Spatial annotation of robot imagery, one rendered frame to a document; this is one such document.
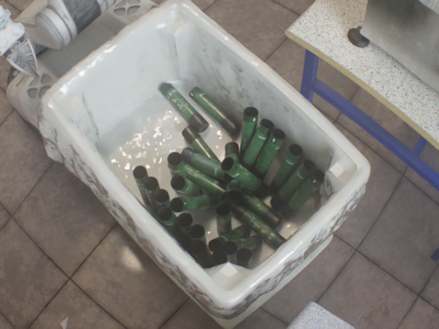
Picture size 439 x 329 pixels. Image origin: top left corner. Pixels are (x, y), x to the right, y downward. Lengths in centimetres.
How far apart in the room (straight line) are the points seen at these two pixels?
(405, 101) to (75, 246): 117
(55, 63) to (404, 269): 136
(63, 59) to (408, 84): 112
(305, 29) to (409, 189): 89
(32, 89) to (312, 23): 89
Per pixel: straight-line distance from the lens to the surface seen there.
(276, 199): 128
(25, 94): 169
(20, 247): 189
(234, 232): 121
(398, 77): 118
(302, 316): 95
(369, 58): 119
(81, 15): 149
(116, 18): 176
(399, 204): 188
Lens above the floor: 168
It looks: 64 degrees down
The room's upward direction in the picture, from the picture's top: 4 degrees counter-clockwise
